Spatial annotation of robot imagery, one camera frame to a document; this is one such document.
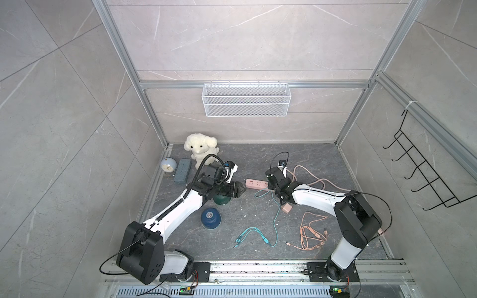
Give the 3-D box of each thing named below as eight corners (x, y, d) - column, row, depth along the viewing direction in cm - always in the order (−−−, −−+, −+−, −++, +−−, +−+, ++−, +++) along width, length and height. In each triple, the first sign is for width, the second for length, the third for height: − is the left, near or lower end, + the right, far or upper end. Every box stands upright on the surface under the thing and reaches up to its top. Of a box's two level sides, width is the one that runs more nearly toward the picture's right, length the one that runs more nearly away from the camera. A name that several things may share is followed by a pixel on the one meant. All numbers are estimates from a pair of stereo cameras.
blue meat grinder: (204, 232, 86) (200, 223, 77) (206, 217, 90) (202, 207, 82) (220, 232, 86) (217, 223, 77) (221, 217, 90) (219, 207, 82)
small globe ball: (165, 173, 107) (160, 165, 101) (167, 166, 111) (163, 157, 104) (177, 173, 107) (173, 165, 101) (179, 166, 111) (175, 157, 104)
